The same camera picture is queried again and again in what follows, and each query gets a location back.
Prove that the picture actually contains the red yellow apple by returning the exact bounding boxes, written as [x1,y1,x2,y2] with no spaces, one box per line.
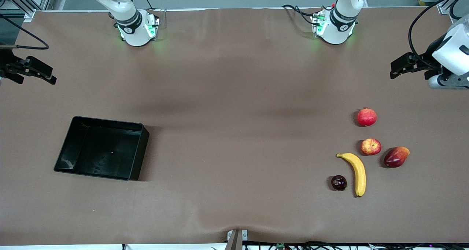
[361,138,382,156]

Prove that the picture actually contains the black plastic box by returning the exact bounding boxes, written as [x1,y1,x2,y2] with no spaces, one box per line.
[53,116,150,181]

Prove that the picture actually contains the yellow banana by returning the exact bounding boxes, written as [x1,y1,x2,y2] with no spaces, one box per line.
[336,153,367,198]

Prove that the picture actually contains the red pomegranate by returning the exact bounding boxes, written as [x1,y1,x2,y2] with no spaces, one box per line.
[357,107,377,127]

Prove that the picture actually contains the red yellow mango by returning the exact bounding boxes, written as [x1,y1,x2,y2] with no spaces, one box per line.
[383,146,410,168]

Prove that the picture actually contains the dark purple round fruit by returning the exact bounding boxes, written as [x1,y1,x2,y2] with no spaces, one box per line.
[331,175,347,191]

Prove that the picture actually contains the brown table cover sheet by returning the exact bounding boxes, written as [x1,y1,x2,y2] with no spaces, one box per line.
[0,7,469,245]

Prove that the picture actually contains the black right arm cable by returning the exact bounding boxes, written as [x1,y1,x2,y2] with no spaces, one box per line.
[0,14,50,50]

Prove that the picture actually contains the black left base cable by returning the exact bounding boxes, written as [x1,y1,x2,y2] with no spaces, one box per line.
[281,4,323,25]

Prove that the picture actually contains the black base cable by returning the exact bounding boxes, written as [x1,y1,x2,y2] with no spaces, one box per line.
[281,4,323,25]
[137,0,162,22]

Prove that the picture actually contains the black right base cable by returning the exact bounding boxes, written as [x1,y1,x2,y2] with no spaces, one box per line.
[137,0,162,22]

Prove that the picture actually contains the metal bracket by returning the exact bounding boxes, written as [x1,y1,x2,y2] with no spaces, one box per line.
[226,229,248,250]

